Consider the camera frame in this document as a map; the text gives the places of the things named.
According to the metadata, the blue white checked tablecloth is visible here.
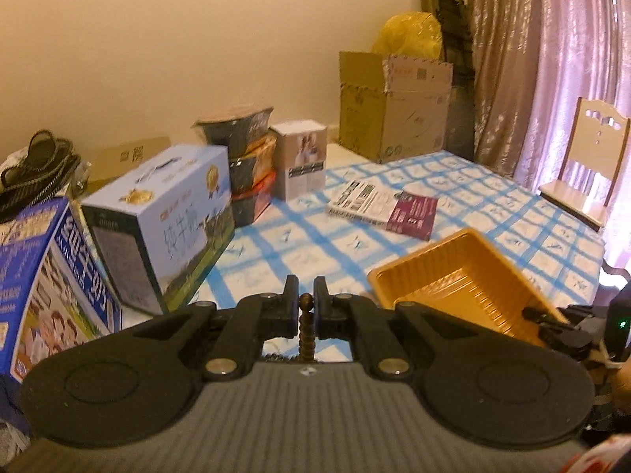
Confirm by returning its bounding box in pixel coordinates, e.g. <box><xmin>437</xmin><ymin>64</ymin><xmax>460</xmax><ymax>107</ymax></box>
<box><xmin>204</xmin><ymin>150</ymin><xmax>608</xmax><ymax>361</ymax></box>

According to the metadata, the wooden chair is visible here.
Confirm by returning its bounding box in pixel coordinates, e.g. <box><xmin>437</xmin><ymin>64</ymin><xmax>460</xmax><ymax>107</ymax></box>
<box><xmin>537</xmin><ymin>97</ymin><xmax>631</xmax><ymax>231</ymax></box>

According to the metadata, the light blue milk box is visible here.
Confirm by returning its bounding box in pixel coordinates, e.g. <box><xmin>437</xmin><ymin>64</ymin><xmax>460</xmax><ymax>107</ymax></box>
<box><xmin>81</xmin><ymin>144</ymin><xmax>236</xmax><ymax>315</ymax></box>

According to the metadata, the orange instant noodle bowl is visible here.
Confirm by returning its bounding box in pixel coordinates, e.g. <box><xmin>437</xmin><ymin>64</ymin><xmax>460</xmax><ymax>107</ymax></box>
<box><xmin>229</xmin><ymin>137</ymin><xmax>277</xmax><ymax>194</ymax></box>

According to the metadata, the blue milk carton box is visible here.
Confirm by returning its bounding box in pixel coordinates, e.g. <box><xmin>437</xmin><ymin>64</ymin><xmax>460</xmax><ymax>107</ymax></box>
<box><xmin>0</xmin><ymin>196</ymin><xmax>123</xmax><ymax>384</ymax></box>

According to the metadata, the yellow plastic tray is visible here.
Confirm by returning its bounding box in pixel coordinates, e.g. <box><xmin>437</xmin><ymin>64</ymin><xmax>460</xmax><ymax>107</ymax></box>
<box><xmin>368</xmin><ymin>228</ymin><xmax>573</xmax><ymax>350</ymax></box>

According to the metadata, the shiny pink curtain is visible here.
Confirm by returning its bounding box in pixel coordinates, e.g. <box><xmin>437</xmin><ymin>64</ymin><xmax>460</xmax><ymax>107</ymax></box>
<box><xmin>467</xmin><ymin>0</ymin><xmax>631</xmax><ymax>220</ymax></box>

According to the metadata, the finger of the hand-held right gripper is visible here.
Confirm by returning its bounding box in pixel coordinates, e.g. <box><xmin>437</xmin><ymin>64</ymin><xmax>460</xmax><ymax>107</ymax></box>
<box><xmin>521</xmin><ymin>306</ymin><xmax>579</xmax><ymax>332</ymax></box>
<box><xmin>537</xmin><ymin>328</ymin><xmax>593</xmax><ymax>356</ymax></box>

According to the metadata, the small white product box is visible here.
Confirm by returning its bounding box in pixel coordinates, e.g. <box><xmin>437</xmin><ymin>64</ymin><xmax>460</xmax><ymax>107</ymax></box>
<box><xmin>269</xmin><ymin>119</ymin><xmax>328</xmax><ymax>202</ymax></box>

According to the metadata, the large open cardboard box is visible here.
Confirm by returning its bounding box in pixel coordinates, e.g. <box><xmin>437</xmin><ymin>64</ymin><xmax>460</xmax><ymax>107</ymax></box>
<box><xmin>338</xmin><ymin>50</ymin><xmax>454</xmax><ymax>165</ymax></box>

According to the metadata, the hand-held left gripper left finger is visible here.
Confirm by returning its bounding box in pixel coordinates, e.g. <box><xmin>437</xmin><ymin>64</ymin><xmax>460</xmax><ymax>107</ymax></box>
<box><xmin>133</xmin><ymin>274</ymin><xmax>300</xmax><ymax>381</ymax></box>

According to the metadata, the flat cardboard box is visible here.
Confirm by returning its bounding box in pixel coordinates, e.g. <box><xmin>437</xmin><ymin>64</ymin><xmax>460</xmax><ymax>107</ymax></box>
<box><xmin>85</xmin><ymin>137</ymin><xmax>171</xmax><ymax>194</ymax></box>

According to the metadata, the black coiled rope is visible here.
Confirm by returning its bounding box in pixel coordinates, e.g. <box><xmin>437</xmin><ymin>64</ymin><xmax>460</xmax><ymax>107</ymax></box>
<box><xmin>0</xmin><ymin>129</ymin><xmax>82</xmax><ymax>223</ymax></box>

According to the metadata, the yellow plastic bag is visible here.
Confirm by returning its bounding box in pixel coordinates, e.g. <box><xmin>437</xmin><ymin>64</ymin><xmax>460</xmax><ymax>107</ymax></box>
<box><xmin>372</xmin><ymin>11</ymin><xmax>444</xmax><ymax>60</ymax></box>

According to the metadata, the brown bead necklace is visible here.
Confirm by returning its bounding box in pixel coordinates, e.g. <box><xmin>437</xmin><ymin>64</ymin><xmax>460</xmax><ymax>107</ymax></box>
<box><xmin>298</xmin><ymin>294</ymin><xmax>316</xmax><ymax>363</ymax></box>

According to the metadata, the white book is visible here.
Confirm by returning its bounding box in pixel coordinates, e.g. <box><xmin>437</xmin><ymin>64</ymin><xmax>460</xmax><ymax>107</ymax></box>
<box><xmin>325</xmin><ymin>180</ymin><xmax>402</xmax><ymax>230</ymax></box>

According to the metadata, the red instant noodle bowl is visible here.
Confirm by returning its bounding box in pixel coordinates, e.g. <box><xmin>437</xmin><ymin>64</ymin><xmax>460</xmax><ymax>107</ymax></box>
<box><xmin>231</xmin><ymin>172</ymin><xmax>276</xmax><ymax>228</ymax></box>

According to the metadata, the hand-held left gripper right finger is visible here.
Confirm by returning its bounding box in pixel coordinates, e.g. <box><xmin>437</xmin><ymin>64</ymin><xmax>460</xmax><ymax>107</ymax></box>
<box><xmin>314</xmin><ymin>276</ymin><xmax>474</xmax><ymax>381</ymax></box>

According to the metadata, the purple booklet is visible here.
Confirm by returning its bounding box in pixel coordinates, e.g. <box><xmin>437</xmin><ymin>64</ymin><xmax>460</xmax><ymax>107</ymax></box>
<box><xmin>386</xmin><ymin>191</ymin><xmax>439</xmax><ymax>242</ymax></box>

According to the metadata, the red white printed cloth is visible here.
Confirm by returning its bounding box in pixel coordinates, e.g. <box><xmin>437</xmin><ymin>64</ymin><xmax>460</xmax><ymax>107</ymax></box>
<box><xmin>559</xmin><ymin>436</ymin><xmax>631</xmax><ymax>473</ymax></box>

